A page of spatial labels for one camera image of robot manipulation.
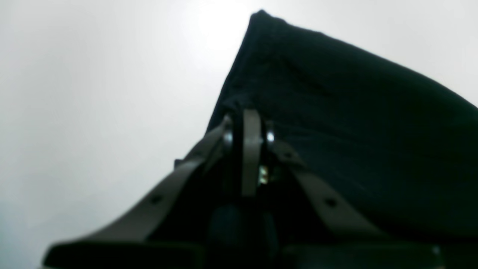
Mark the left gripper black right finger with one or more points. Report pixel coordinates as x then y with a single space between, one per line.
357 242

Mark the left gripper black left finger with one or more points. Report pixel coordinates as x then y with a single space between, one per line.
125 243

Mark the black T-shirt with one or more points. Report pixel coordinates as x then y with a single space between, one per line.
399 146

